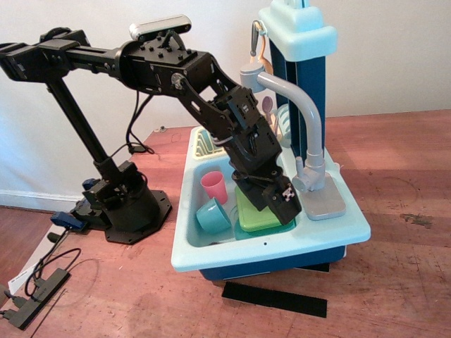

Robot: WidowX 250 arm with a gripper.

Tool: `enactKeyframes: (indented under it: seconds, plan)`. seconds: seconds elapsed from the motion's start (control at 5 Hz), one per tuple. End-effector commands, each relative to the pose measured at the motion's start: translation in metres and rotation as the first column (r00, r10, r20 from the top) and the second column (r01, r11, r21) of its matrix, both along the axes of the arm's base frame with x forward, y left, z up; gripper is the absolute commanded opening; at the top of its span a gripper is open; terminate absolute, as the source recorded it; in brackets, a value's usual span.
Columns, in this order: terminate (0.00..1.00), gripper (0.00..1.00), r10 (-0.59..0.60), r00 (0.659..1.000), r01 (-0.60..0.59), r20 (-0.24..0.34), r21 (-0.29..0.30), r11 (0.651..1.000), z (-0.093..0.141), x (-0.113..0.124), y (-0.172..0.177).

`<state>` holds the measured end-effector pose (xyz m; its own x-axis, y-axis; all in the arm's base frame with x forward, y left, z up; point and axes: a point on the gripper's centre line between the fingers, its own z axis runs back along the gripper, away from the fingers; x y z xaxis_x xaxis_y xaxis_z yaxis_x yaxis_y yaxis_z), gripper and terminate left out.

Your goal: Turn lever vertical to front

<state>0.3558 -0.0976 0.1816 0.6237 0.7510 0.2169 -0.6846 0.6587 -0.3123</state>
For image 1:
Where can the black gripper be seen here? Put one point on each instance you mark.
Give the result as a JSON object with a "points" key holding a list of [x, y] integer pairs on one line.
{"points": [[253, 152]]}

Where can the grey faucet lever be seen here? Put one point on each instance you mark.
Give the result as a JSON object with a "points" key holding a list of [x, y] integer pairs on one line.
{"points": [[299, 167]]}

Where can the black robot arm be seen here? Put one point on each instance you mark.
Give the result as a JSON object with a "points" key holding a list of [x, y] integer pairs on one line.
{"points": [[120, 203]]}

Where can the green plastic plate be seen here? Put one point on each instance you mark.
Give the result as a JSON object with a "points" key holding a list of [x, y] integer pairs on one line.
{"points": [[250, 218]]}

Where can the teal plastic plate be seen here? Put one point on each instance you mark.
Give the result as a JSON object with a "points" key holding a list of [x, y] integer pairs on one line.
{"points": [[240, 234]]}

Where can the grey toy faucet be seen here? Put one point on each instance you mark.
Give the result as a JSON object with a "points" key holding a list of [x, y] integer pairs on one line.
{"points": [[320, 197]]}

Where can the pink plastic tumbler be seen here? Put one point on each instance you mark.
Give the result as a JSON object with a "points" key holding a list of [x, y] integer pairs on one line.
{"points": [[214, 185]]}

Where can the teal plastic cup lying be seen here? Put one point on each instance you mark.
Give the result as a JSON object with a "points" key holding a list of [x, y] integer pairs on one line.
{"points": [[212, 218]]}

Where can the cream dish rack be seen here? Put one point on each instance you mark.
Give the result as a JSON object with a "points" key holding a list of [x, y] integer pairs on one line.
{"points": [[204, 147]]}

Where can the light blue toy plates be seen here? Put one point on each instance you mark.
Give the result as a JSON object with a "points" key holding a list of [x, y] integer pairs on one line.
{"points": [[282, 125]]}

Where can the purple toy spoon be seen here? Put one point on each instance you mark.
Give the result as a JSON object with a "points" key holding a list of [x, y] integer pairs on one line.
{"points": [[267, 105]]}

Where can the black velcro strip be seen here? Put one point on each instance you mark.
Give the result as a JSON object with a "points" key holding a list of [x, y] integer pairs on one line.
{"points": [[276, 299]]}

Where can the orange hanging utensil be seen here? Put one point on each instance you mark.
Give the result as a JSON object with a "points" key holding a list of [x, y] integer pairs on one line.
{"points": [[262, 59]]}

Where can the light blue toy sink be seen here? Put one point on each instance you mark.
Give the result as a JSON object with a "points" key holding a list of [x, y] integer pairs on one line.
{"points": [[299, 41]]}

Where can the grey hanging utensil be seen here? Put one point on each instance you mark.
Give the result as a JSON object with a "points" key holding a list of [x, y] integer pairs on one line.
{"points": [[255, 33]]}

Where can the black usb hub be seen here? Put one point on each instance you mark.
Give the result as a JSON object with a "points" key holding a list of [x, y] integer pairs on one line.
{"points": [[28, 309]]}

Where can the silver depth camera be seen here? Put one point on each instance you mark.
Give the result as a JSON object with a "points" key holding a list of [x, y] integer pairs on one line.
{"points": [[151, 30]]}

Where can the blue cable connector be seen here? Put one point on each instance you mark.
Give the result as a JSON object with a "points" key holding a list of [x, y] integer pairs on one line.
{"points": [[67, 221]]}

